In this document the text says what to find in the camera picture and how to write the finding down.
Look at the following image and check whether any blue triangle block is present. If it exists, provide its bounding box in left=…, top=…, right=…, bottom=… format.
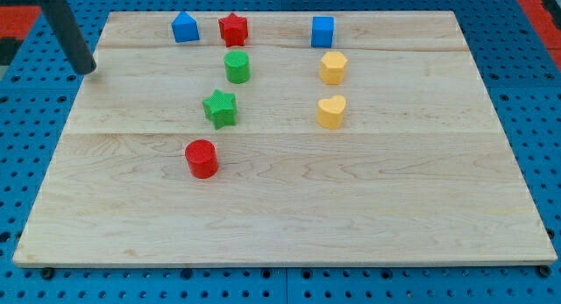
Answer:
left=171, top=11, right=200, bottom=43

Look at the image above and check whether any light wooden board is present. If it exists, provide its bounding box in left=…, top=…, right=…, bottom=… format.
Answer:
left=13, top=11, right=557, bottom=268

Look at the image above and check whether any yellow heart block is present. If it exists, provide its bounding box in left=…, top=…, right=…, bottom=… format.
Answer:
left=316, top=95, right=346, bottom=130

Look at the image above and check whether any green star block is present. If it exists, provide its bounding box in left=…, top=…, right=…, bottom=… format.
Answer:
left=202, top=89, right=238, bottom=130

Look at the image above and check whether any red cylinder block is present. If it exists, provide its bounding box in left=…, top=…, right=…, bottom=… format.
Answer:
left=185, top=139, right=219, bottom=179

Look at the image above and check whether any yellow hexagon block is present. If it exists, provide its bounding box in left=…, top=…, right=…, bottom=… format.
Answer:
left=320, top=51, right=348, bottom=85

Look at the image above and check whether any green cylinder block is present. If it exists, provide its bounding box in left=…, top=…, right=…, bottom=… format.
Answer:
left=224, top=50, right=251, bottom=84

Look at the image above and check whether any red star block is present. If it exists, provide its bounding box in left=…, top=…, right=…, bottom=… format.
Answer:
left=218, top=12, right=249, bottom=47

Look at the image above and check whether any blue cube block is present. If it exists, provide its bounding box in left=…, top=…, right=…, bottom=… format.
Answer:
left=310, top=16, right=335, bottom=48

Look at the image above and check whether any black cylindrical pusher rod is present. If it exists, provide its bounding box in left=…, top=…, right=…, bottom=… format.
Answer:
left=39, top=0, right=96, bottom=75

